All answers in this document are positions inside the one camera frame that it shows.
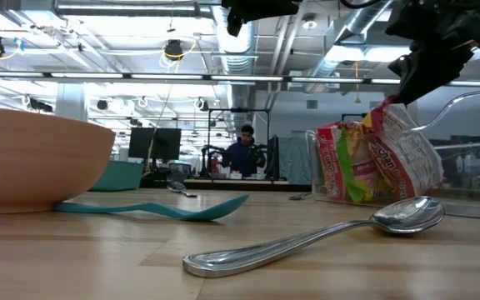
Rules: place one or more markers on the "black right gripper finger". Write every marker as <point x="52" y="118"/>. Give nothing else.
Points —
<point x="427" y="71"/>
<point x="400" y="66"/>

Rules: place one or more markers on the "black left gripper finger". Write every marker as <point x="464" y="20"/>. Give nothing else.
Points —
<point x="269" y="7"/>

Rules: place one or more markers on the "roast beef ramen packet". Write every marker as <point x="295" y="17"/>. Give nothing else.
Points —
<point x="406" y="158"/>

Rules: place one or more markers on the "pink green ramen packet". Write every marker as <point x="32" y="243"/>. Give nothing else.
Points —
<point x="336" y="166"/>

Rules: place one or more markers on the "clear plastic container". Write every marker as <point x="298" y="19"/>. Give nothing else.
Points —
<point x="473" y="187"/>

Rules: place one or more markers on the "black spoon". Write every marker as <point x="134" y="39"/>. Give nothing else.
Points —
<point x="300" y="196"/>
<point x="177" y="186"/>

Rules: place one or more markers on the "silver metal spoon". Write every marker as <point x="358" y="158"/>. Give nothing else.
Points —
<point x="306" y="241"/>

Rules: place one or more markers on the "teal plastic basket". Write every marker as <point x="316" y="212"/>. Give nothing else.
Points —
<point x="117" y="177"/>

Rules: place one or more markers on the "teal spatula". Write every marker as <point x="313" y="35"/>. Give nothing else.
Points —
<point x="206" y="212"/>

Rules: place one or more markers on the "orange bowl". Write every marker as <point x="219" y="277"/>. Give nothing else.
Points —
<point x="36" y="158"/>

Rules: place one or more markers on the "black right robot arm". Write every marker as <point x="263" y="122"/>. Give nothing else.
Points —
<point x="452" y="3"/>

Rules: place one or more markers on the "long ceiling light strip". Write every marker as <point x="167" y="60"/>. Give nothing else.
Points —
<point x="161" y="76"/>

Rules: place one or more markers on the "dark background monitor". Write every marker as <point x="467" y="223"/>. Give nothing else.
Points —
<point x="273" y="154"/>

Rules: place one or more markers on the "person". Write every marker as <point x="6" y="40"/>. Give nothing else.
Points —
<point x="242" y="158"/>

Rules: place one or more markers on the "black background monitor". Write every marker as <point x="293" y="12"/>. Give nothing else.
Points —
<point x="168" y="143"/>
<point x="142" y="143"/>

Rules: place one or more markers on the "silver ventilation duct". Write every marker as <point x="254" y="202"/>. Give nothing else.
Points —
<point x="240" y="54"/>

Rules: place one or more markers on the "black aluminium table frame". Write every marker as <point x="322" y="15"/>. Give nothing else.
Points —
<point x="223" y="185"/>

